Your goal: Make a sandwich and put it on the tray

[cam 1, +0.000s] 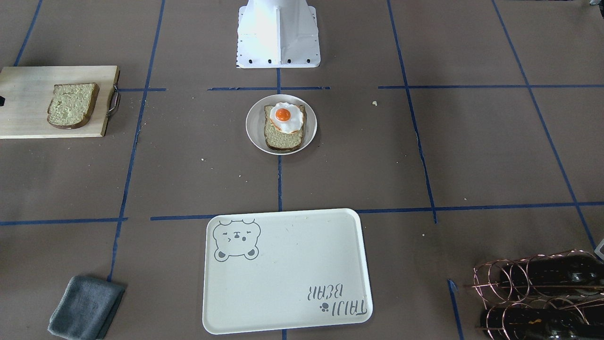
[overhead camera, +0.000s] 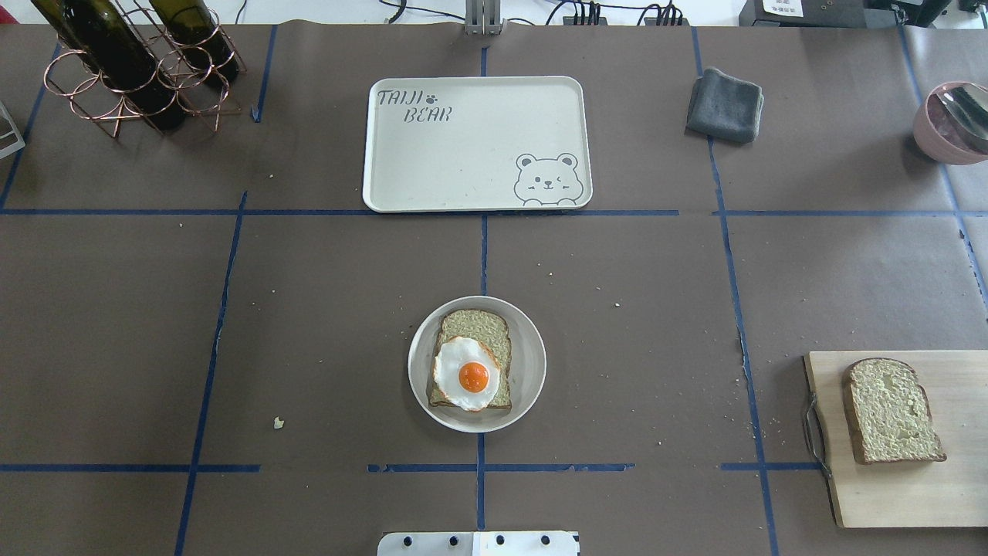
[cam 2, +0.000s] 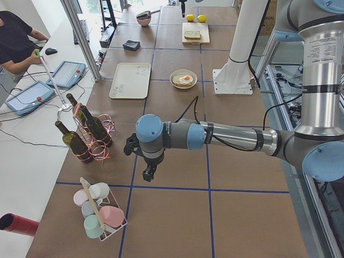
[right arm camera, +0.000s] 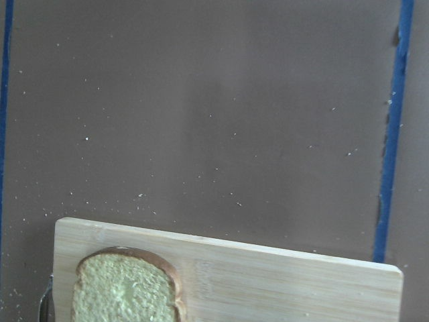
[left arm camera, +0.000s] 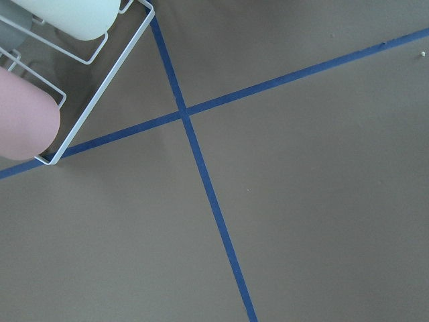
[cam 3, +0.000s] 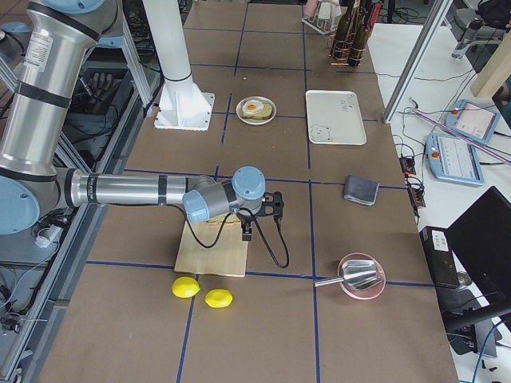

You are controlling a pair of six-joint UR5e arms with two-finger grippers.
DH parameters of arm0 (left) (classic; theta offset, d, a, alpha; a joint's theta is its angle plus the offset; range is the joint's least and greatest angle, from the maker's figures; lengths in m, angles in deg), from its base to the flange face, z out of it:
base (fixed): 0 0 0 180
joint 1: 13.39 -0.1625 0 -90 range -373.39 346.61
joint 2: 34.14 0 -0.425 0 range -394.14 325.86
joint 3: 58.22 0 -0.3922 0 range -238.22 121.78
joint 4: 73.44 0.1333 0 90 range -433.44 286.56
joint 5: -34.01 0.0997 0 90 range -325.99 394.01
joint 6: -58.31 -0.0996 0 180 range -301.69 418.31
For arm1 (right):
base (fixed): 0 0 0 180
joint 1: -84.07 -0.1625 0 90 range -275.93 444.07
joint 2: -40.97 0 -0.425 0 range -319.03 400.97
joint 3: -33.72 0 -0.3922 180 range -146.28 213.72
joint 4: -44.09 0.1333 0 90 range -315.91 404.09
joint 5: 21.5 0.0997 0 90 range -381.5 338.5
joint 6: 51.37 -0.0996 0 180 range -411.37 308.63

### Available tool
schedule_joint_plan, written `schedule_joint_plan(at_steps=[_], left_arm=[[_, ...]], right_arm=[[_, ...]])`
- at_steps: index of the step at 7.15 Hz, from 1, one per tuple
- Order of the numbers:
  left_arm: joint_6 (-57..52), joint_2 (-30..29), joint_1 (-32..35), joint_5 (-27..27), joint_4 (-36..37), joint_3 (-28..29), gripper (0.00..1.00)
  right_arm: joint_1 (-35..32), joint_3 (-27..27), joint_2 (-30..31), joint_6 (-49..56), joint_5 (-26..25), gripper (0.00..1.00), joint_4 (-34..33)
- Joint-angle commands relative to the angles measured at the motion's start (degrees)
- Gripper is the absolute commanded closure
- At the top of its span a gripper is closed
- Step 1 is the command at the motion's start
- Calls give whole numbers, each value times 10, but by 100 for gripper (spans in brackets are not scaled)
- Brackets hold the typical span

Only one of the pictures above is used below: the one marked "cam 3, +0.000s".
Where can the wooden cutting board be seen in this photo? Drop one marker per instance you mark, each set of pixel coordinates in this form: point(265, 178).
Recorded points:
point(227, 258)

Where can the yellow lemon near board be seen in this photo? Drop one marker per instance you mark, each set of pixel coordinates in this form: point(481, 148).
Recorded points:
point(185, 287)

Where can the white serving tray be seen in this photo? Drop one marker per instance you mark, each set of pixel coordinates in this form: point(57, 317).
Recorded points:
point(334, 117)

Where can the pink bowl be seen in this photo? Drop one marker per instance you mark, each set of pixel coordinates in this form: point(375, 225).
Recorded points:
point(370, 293)

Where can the yellow lemon far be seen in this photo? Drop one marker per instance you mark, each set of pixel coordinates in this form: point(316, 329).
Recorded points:
point(218, 298)

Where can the white plate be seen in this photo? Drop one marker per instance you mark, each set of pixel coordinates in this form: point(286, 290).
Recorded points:
point(255, 122)

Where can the teach pendant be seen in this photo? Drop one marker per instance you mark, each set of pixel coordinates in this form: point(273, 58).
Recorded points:
point(472, 120)
point(453, 160)

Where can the white pillar mount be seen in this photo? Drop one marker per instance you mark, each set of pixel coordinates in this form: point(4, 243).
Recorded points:
point(182, 105)

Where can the water bottle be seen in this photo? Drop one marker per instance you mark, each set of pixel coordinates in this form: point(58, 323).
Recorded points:
point(467, 38)

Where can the dark wine bottle front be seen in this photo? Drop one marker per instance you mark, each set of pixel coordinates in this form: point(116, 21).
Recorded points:
point(363, 29)

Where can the grey folded cloth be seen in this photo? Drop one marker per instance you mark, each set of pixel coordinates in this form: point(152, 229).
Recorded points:
point(360, 190)

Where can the teach pendant far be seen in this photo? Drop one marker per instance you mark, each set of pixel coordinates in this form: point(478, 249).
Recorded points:
point(472, 120)

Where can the metal scoop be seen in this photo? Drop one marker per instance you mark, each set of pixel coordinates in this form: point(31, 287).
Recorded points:
point(356, 275)

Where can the dark wine bottle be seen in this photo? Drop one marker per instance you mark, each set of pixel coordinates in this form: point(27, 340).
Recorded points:
point(363, 29)
point(340, 43)

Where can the clear rod with stand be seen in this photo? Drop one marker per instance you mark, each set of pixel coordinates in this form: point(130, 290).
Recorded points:
point(451, 131)

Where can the teach pendant near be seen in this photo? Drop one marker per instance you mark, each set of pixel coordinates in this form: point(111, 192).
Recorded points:
point(453, 160)

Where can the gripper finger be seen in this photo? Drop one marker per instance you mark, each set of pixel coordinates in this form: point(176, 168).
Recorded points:
point(244, 227)
point(249, 231)

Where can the bread slice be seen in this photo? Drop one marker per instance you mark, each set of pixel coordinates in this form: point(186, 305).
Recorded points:
point(227, 218)
point(265, 114)

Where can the fried egg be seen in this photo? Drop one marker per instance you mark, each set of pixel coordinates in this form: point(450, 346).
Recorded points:
point(251, 107)

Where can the dark wine bottle middle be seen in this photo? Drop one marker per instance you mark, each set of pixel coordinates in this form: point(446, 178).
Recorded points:
point(340, 43)

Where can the aluminium frame post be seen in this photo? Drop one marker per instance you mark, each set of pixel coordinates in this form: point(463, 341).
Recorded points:
point(432, 23)

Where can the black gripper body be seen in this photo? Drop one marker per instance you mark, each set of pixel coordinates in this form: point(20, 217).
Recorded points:
point(245, 219)

